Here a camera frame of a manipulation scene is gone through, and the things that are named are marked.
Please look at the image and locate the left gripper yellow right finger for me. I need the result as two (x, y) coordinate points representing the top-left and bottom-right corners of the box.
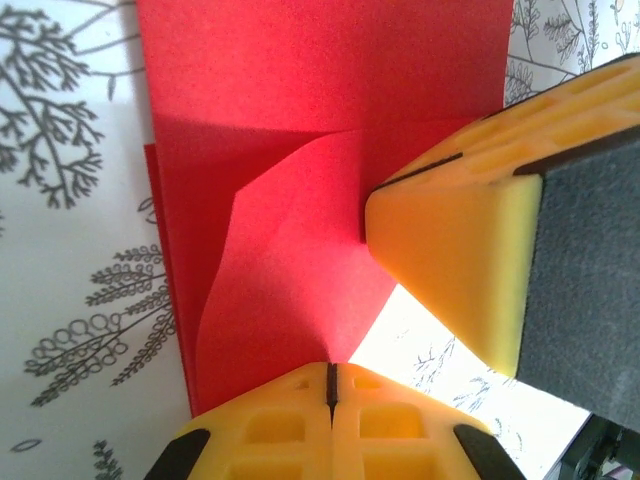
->
(331, 363), (525, 480)

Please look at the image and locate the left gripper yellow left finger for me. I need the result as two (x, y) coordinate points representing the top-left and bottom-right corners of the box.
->
(143, 363), (335, 480)

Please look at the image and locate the red square paper sheet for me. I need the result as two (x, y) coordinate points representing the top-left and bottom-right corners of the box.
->
(135, 0), (516, 420)

